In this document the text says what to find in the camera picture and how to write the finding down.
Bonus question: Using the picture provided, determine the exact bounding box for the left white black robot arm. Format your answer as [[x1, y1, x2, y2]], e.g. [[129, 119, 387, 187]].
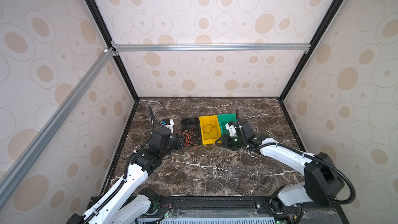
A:
[[67, 127, 185, 224]]

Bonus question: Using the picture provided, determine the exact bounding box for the red thin cable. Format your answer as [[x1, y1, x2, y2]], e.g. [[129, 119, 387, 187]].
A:
[[176, 130, 200, 150]]

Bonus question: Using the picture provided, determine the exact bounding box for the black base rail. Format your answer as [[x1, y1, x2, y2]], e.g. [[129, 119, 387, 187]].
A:
[[81, 195, 349, 224]]

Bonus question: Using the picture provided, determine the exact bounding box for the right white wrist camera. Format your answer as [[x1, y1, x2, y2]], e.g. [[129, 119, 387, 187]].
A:
[[225, 121, 238, 137]]

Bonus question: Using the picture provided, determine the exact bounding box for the horizontal aluminium rail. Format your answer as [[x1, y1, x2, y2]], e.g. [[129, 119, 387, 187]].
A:
[[114, 43, 311, 52]]

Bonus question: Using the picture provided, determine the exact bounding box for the left diagonal aluminium rail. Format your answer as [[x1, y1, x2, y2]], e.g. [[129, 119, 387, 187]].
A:
[[1, 47, 115, 207]]

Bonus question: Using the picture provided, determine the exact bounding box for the black plastic bin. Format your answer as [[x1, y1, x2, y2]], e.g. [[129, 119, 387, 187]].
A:
[[181, 117, 202, 147]]

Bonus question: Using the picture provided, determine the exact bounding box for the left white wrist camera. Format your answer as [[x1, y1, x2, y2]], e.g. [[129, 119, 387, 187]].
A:
[[161, 119, 174, 133]]

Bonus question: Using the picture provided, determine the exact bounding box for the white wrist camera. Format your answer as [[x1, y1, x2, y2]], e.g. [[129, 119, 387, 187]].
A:
[[161, 119, 174, 133], [225, 121, 238, 137]]

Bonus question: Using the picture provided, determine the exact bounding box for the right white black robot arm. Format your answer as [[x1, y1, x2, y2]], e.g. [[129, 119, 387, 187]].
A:
[[215, 120, 356, 213]]

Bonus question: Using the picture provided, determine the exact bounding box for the yellow plastic bin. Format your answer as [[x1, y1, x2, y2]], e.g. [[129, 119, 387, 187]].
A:
[[199, 115, 221, 145]]

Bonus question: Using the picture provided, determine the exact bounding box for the green plastic bin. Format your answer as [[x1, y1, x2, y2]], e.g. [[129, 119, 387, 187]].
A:
[[217, 114, 236, 135]]

